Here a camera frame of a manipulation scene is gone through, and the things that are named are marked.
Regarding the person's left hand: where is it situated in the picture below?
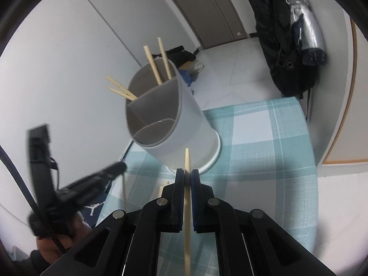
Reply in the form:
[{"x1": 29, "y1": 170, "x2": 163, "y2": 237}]
[{"x1": 36, "y1": 212, "x2": 92, "y2": 264}]

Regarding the dark blue jordan box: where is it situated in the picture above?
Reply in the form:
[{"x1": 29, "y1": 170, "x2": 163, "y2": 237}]
[{"x1": 80, "y1": 193, "x2": 107, "y2": 229}]

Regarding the teal plaid tablecloth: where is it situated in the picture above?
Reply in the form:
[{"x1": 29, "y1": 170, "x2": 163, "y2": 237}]
[{"x1": 98, "y1": 98, "x2": 318, "y2": 275}]

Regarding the white cylindrical utensil holder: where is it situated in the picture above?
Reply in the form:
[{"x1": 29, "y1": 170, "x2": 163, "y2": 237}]
[{"x1": 125, "y1": 58, "x2": 221, "y2": 173}]

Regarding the black clothes pile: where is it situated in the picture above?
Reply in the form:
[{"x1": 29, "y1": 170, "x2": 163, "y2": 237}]
[{"x1": 165, "y1": 46, "x2": 196, "y2": 68}]

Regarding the black hanging jacket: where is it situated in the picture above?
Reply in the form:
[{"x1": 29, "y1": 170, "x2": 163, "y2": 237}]
[{"x1": 251, "y1": 0, "x2": 317, "y2": 97}]

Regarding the silver folded umbrella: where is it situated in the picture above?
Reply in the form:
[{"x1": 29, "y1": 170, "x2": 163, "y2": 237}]
[{"x1": 286, "y1": 0, "x2": 327, "y2": 66}]

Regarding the grey door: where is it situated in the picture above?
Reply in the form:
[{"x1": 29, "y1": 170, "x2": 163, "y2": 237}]
[{"x1": 172, "y1": 0, "x2": 248, "y2": 49}]

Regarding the black cable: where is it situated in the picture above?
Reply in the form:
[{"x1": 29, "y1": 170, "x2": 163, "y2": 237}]
[{"x1": 0, "y1": 146, "x2": 69, "y2": 255}]

